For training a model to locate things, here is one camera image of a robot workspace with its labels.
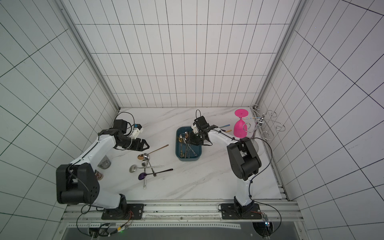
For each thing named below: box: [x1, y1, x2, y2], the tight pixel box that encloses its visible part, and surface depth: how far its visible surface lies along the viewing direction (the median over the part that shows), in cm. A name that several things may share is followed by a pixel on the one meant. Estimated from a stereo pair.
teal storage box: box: [175, 126, 203, 162], surface depth 97 cm
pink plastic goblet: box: [233, 108, 249, 139], surface depth 88 cm
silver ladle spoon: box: [129, 164, 165, 173], surface depth 89 cm
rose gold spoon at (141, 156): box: [137, 144, 169, 160], surface depth 93 cm
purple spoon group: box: [138, 168, 174, 180], surface depth 87 cm
